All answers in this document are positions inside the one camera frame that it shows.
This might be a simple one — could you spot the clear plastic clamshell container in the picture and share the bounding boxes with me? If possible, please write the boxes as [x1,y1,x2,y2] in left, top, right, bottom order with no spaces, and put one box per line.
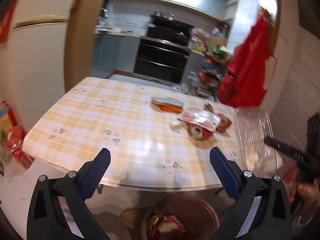
[235,107,283,178]

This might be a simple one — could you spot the gold foil wrapper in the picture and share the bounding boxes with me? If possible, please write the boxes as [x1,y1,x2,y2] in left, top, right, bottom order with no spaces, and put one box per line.
[147,213,162,238]

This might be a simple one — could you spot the brown round trash bin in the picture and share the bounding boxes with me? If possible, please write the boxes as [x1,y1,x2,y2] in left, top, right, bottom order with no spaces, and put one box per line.
[140,193,220,239]

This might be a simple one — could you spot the grey kitchen cabinets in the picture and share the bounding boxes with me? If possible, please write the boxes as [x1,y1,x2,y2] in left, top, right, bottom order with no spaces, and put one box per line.
[91,34,140,78]

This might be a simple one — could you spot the right hand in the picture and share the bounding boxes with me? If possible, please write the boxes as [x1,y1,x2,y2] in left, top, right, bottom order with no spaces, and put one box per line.
[297,178,319,223]

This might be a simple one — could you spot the red snack bag on floor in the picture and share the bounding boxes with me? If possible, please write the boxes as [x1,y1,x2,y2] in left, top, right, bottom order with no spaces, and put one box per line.
[1,101,34,174]

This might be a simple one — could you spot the red window snack box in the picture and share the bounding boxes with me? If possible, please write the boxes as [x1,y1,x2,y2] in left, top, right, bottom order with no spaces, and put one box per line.
[148,215,186,239]

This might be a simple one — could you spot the red hanging apron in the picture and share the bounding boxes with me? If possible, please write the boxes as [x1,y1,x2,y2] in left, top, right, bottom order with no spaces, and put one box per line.
[216,10,277,108]

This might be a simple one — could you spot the yellow plaid tablecloth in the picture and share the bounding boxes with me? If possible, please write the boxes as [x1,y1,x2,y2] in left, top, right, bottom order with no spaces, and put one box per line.
[23,77,245,191]

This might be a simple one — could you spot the grey flat pouch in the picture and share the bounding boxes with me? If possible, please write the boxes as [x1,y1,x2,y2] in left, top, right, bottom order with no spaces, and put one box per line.
[151,97,184,113]

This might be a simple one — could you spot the cream refrigerator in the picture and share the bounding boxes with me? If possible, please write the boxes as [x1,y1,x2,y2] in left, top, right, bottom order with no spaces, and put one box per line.
[1,0,74,131]

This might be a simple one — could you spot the black built-in oven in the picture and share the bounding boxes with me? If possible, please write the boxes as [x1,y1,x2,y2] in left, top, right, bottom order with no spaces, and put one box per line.
[133,15,193,83]

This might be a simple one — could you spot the wire storage rack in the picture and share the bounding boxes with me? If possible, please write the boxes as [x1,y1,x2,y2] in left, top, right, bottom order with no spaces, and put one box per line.
[187,28,233,101]

